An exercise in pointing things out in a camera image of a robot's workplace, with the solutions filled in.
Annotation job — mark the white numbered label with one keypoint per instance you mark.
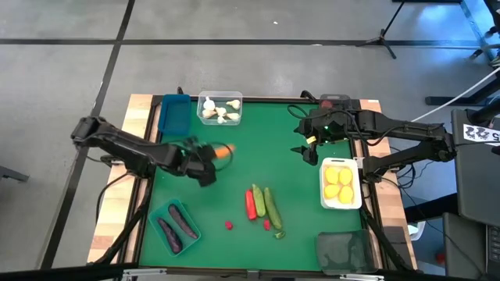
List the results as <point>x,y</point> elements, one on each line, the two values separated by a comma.
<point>478,134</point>

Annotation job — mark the black floor stand base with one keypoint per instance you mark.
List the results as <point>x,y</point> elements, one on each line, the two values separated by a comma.
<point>449,101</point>

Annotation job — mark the teal plastic basket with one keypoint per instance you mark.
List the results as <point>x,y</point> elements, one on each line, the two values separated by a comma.
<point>160,212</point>

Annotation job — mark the dark green cucumber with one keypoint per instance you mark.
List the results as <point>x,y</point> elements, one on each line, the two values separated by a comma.
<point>272,208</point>

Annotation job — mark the clear plastic basket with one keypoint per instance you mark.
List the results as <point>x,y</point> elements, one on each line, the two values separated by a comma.
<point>219,95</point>

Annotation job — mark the small white garlic bulb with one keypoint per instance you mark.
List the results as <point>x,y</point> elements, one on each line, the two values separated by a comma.
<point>221,119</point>

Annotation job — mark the dark grey workstation cabinet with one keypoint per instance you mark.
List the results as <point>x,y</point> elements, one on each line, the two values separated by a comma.
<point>476,175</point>

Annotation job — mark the white plastic basket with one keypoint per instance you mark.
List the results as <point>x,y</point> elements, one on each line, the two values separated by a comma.
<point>340,206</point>

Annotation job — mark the light green cucumber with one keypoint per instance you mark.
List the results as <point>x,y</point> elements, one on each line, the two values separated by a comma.
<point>259,201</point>

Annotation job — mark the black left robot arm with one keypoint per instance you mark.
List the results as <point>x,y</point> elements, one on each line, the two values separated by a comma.
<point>125,146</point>

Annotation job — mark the long orange pepper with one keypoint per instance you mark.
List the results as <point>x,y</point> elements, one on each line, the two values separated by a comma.
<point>226,151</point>

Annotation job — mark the yellow lemon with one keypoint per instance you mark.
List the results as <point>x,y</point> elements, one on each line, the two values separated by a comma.
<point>331,191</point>
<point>345,176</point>
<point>346,194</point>
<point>331,175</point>

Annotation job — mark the dark purple eggplant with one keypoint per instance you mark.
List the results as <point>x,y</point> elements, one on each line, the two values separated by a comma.
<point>182,221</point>
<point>170,236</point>

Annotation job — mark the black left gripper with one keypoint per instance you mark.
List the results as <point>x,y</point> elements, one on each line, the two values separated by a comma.
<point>195,160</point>

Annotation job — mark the small red bell pepper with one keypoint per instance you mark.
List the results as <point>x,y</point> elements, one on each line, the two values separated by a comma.
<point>267,225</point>
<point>229,225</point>

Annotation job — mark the smoked translucent plastic basket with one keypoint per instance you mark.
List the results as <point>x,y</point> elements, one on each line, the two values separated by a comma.
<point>341,102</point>
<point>345,251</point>

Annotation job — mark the black tripod stand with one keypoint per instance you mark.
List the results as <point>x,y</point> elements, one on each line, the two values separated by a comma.
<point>382,39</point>

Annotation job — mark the grey furniture leg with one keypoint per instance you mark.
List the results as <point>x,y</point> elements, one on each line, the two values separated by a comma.
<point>15,175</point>

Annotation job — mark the long red pepper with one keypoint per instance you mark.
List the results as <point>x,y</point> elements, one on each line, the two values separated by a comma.
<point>251,205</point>

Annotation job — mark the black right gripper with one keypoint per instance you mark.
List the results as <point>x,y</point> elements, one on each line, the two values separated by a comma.
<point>332,125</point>

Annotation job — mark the yellow tape tag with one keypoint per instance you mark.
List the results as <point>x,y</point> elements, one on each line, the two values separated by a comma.
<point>311,139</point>

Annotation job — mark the dark grey equipment box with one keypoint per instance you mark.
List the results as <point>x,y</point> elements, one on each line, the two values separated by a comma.
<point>465,250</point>

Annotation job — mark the green table mat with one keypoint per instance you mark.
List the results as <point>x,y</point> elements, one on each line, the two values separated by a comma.
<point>254,129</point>

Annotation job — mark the small green bell pepper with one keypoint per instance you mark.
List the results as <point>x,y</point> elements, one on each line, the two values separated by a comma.
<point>279,234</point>

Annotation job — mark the dark blue plastic basket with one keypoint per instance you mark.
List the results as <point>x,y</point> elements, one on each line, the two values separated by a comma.
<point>173,115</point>

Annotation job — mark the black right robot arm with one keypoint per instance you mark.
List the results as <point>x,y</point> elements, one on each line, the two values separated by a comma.
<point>410,130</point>

